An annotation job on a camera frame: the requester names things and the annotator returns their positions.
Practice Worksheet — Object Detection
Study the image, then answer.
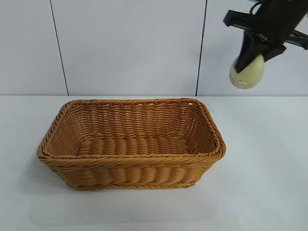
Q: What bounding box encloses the brown woven wicker basket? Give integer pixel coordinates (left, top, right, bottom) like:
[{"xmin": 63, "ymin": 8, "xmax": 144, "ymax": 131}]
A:
[{"xmin": 36, "ymin": 97, "xmax": 227, "ymax": 193}]

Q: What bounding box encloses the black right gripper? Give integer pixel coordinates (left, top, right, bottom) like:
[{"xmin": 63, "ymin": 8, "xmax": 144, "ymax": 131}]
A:
[{"xmin": 223, "ymin": 0, "xmax": 308, "ymax": 74}]

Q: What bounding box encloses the pale round egg yolk pastry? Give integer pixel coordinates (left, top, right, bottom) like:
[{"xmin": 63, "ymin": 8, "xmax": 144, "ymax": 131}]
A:
[{"xmin": 229, "ymin": 53, "xmax": 265, "ymax": 90}]

